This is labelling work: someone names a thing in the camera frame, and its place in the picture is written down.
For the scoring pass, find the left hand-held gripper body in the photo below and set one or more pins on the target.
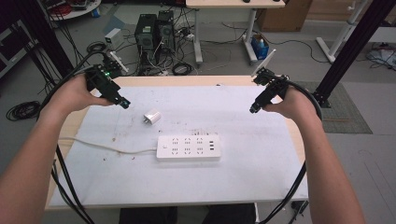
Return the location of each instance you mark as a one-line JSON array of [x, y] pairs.
[[101, 81]]

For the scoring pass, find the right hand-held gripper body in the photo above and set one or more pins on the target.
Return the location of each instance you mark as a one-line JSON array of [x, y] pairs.
[[270, 87]]

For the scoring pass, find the person's right hand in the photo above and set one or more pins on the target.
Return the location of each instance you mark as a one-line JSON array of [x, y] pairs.
[[295, 105]]

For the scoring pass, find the person's left hand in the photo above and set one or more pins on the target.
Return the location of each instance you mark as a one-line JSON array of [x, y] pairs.
[[71, 96]]

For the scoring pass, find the white charger adapter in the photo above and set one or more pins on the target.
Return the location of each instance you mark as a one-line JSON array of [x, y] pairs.
[[152, 117]]

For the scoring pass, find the white box device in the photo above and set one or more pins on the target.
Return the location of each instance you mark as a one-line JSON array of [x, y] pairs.
[[114, 38]]

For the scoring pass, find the white table mat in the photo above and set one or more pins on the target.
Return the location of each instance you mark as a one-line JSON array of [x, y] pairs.
[[249, 155]]

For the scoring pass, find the large black computer tower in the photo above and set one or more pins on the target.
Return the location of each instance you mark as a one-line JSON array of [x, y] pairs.
[[145, 40]]

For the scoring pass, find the brown cardboard box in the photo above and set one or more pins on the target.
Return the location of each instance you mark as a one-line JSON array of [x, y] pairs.
[[285, 15]]

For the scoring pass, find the grey floor mat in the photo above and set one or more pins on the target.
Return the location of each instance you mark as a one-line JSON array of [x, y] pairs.
[[342, 109]]

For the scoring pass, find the white power strip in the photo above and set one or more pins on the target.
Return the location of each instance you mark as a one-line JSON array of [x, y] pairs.
[[188, 147]]

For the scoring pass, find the round white table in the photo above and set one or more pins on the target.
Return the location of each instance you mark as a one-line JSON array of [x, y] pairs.
[[74, 9]]

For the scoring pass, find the small black computer tower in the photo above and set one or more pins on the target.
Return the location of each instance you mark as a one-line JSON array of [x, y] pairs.
[[166, 31]]

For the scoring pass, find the white metal stand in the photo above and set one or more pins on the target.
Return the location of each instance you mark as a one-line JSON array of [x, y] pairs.
[[339, 37]]

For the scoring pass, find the wooden desk with white legs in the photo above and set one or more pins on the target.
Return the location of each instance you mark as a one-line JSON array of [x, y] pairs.
[[233, 3]]

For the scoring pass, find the black metal frame post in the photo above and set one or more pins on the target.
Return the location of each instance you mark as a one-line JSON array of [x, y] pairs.
[[351, 49], [46, 37]]

